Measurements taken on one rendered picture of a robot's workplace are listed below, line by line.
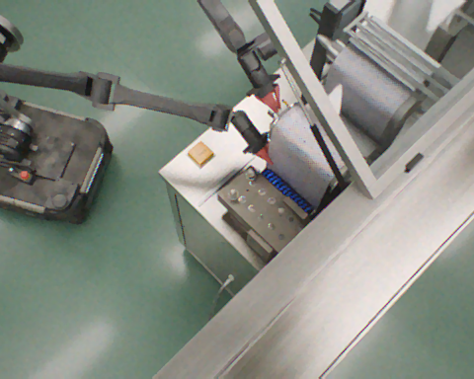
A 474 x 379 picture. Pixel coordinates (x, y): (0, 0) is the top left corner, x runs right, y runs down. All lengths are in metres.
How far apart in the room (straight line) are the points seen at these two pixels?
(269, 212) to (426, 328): 1.33
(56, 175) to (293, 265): 1.87
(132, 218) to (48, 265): 0.47
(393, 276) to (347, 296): 0.13
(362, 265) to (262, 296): 0.36
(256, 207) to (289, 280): 0.74
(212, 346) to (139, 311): 1.74
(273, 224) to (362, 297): 0.55
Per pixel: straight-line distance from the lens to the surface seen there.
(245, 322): 1.16
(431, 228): 1.52
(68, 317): 2.93
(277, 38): 1.11
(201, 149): 2.09
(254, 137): 1.86
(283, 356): 1.37
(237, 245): 1.98
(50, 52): 3.58
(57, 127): 3.02
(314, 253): 1.20
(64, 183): 2.83
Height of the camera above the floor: 2.80
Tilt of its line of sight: 67 degrees down
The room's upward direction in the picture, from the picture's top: 1 degrees clockwise
